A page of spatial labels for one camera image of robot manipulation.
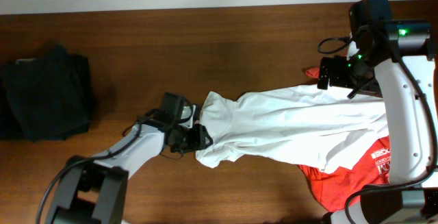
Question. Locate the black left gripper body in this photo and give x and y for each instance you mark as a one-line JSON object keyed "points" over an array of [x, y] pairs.
{"points": [[193, 138]]}

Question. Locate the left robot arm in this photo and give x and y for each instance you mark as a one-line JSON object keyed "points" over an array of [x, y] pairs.
{"points": [[93, 190]]}

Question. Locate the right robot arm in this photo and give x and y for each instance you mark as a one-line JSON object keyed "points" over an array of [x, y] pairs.
{"points": [[393, 60]]}

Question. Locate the folded black clothes stack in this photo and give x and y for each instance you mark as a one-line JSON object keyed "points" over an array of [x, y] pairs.
{"points": [[48, 98]]}

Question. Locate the white t-shirt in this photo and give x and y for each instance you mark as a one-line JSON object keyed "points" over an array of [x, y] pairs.
{"points": [[258, 123]]}

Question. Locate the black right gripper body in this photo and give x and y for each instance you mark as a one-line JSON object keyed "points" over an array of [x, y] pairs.
{"points": [[328, 72]]}

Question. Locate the red printed t-shirt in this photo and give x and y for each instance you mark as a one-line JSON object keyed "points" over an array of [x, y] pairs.
{"points": [[345, 186]]}

